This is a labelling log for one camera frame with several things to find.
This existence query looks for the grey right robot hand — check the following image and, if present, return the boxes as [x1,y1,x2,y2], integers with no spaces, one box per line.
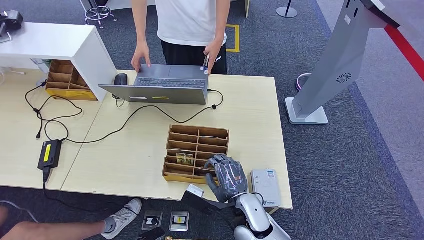
[203,154,249,204]

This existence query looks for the person's left hand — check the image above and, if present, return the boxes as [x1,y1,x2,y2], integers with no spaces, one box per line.
[202,39,223,75]

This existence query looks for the person's right hand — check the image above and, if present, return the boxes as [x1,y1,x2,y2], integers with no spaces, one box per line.
[130,42,152,73]

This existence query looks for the grey laptop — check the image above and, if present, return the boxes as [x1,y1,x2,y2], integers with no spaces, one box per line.
[98,64,210,106]

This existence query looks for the white card reader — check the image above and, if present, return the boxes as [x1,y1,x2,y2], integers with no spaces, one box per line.
[250,168,282,209]

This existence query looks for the gold patterned key card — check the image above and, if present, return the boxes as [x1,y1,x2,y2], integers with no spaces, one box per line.
[176,152,195,167]

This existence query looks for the cardboard card organizer tray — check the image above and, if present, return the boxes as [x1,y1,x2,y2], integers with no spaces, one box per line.
[45,59,98,102]
[162,124,230,186]

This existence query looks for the onlooker person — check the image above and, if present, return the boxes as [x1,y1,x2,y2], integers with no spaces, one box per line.
[0,198,143,240]

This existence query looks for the black computer mouse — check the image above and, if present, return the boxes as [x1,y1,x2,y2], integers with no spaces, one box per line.
[113,73,129,87]

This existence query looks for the chrome stool base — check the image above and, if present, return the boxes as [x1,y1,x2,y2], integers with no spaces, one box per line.
[85,0,118,30]

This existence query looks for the metal floor socket box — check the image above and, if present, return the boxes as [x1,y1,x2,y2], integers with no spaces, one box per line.
[141,210,164,232]
[169,211,191,233]

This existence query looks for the round stanchion base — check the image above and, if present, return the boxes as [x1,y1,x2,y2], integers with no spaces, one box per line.
[276,0,298,19]

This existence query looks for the white desk shelf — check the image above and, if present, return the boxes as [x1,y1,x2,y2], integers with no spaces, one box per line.
[0,22,118,102]

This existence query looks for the purple rimmed round object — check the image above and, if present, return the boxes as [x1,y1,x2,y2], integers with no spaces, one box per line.
[295,72,313,92]

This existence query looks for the grey kiosk stand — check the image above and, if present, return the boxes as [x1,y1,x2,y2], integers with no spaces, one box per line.
[284,0,400,125]

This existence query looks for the black power adapter yellow label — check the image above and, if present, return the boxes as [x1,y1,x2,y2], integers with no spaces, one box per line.
[37,139,63,171]

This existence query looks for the black device with metal stand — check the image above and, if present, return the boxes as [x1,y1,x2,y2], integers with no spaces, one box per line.
[0,9,25,44]

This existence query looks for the red barrier belt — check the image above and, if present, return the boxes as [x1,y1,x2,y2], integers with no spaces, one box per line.
[384,24,424,84]

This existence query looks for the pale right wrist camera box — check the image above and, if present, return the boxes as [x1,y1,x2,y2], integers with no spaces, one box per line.
[186,184,205,199]

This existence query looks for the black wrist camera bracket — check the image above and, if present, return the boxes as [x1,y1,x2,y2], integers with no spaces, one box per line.
[181,191,237,215]

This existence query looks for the black mouse cable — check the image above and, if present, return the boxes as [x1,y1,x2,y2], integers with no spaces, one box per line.
[111,95,126,109]

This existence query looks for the black laptop power cable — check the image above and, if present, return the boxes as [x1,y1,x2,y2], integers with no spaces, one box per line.
[43,89,225,145]

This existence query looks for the thin white desk cable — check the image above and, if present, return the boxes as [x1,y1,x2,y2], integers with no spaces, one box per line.
[0,67,27,87]

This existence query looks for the black USB cable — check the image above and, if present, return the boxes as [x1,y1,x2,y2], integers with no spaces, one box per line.
[25,81,50,140]

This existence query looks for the black adapter mains cable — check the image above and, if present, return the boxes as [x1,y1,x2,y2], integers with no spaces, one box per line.
[42,167,140,213]

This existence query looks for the white floor cable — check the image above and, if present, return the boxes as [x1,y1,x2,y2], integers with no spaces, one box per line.
[0,199,41,224]

